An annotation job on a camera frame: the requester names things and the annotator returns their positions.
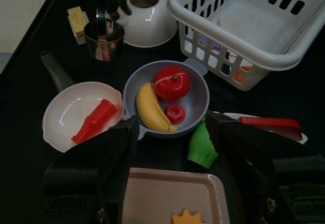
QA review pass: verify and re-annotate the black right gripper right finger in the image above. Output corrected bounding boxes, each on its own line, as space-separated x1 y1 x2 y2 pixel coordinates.
205 109 325 224

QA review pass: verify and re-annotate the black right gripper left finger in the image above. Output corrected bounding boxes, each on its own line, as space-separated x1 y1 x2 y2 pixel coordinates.
41 115 140 224

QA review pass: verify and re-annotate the yellow star cookie cutter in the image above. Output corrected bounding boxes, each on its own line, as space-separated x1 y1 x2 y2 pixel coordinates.
170 209 206 224

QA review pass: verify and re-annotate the white plastic laundry basket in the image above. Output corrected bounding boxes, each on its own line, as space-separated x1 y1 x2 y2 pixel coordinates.
166 0 325 92

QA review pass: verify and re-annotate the green toy vegetable piece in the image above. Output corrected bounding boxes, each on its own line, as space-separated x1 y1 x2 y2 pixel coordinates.
187 120 219 170

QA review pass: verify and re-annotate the red and white toy knife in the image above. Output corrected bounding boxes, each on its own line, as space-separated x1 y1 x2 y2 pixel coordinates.
222 112 309 145

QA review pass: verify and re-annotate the red toy ketchup bottle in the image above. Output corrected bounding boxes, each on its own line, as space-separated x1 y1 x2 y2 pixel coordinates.
70 98 119 145

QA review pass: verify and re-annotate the pink plastic tray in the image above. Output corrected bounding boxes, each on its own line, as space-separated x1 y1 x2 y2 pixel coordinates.
120 166 231 224

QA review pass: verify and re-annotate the yellow toy banana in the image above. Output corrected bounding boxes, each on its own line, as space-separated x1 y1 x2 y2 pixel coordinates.
135 82 179 133

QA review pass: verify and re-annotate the grey blue toy pot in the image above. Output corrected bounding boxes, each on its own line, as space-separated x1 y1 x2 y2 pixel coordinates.
122 57 211 141

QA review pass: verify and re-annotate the red toy apple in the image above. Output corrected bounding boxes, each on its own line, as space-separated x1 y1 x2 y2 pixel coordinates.
152 65 191 103

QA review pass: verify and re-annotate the shiny metal cup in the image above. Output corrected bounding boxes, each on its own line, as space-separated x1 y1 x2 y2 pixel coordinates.
83 9 126 63

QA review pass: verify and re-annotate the yellow butter block toy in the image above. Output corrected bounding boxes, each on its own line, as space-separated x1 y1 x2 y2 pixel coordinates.
66 6 90 46

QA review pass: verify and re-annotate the white toy kettle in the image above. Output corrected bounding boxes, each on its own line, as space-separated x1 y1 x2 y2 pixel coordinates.
112 0 179 49

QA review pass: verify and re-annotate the white frying pan black handle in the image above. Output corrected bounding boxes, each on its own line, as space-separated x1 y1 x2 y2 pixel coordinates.
39 50 126 154

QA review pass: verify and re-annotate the small red toy ring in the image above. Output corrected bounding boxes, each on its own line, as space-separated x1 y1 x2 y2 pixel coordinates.
163 103 187 125

